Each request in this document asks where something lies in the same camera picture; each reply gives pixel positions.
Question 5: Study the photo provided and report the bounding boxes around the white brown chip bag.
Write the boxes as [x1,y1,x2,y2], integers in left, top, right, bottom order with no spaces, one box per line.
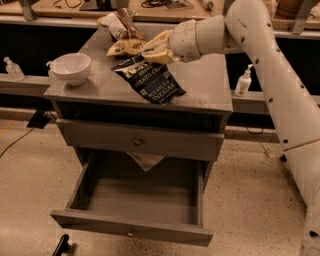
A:
[97,8,144,40]

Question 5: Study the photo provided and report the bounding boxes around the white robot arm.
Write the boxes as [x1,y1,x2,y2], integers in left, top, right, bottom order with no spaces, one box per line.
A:
[142,0,320,256]

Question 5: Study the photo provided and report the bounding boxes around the black power adapter box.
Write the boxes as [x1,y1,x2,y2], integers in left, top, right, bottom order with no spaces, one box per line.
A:
[27,110,50,129]

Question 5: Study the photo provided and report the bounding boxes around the black handle at bottom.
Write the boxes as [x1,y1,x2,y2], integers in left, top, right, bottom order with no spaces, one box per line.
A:
[52,234,70,256]

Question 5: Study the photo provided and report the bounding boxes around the clear pump sanitizer bottle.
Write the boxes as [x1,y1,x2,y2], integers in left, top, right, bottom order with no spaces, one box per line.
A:
[4,57,25,81]

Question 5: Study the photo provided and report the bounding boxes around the small pump bottle behind bowl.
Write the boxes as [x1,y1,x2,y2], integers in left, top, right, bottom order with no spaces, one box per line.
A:
[46,61,56,85]

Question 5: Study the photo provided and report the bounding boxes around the yellow chip bag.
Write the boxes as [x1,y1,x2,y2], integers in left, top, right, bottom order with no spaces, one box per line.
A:
[107,39,146,56]

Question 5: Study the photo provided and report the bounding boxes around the black cables on bench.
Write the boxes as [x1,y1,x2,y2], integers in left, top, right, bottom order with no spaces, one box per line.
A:
[139,0,194,11]

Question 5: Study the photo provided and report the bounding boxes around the open grey middle drawer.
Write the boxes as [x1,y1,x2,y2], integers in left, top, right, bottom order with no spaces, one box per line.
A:
[51,154,213,247]

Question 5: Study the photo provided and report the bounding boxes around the blue potato chip bag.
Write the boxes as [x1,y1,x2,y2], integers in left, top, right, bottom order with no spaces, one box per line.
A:
[111,54,186,105]

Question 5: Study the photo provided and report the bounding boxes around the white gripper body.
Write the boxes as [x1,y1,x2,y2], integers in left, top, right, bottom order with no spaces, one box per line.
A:
[169,20,201,62]

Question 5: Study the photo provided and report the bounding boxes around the closed grey top drawer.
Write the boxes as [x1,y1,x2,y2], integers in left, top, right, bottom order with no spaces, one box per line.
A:
[57,119,224,161]

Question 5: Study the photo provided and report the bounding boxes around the white ceramic bowl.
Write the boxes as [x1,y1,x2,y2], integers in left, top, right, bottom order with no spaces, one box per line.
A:
[49,53,91,86]

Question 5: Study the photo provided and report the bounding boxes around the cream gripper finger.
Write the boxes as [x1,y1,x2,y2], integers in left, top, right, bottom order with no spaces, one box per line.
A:
[142,30,173,53]
[142,50,176,64]

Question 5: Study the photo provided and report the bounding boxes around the white pump lotion bottle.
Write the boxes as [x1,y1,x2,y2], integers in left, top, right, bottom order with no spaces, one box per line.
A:
[234,64,253,97]

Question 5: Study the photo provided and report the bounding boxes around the grey wooden drawer cabinet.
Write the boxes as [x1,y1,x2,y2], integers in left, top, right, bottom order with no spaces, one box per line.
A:
[45,27,232,159]

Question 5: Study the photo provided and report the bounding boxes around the black floor cable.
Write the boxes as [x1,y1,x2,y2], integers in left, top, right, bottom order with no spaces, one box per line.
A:
[0,127,34,159]

